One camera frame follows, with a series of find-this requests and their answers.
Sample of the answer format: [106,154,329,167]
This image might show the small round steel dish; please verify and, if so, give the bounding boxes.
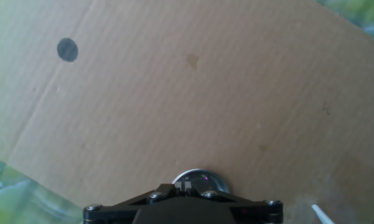
[171,168,231,195]

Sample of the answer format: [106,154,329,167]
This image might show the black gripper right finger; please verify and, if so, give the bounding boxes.
[186,182,284,224]

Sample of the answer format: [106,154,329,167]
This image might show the brown cardboard sheet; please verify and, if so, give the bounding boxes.
[0,0,374,224]

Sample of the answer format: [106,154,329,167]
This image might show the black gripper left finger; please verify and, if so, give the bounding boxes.
[83,182,187,224]

